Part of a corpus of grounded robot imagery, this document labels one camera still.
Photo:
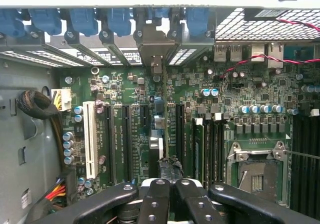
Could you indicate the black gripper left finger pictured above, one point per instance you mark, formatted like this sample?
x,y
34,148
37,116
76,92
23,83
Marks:
x,y
156,204

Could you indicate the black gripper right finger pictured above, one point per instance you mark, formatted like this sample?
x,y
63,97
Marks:
x,y
195,204

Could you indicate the black RAM slot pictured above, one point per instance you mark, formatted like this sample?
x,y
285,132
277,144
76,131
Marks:
x,y
313,164
299,164
218,154
209,154

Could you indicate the long expansion slot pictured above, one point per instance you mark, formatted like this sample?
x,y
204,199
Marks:
x,y
180,131
127,144
109,144

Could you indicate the CPU socket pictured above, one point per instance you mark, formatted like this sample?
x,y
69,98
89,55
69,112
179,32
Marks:
x,y
260,181

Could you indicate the short expansion slot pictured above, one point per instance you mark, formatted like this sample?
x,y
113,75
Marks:
x,y
144,115

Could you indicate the white PCI expansion slot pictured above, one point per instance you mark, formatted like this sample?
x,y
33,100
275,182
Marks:
x,y
90,139

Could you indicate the green motherboard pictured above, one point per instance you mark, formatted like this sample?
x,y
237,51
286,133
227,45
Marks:
x,y
190,84

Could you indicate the metal locking lever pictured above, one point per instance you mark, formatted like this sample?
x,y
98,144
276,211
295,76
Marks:
x,y
305,154

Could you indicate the white power connector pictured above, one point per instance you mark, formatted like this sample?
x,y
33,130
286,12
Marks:
x,y
62,100

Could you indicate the black open PC case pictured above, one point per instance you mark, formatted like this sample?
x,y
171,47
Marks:
x,y
27,139

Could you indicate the silver USB port block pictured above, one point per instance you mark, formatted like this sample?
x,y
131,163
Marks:
x,y
227,52

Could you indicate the silver ethernet port block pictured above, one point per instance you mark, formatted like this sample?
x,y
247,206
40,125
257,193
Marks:
x,y
267,55

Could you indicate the blue card retention clip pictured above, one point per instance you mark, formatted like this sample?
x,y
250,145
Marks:
x,y
46,21
83,21
160,12
118,21
12,24
197,21

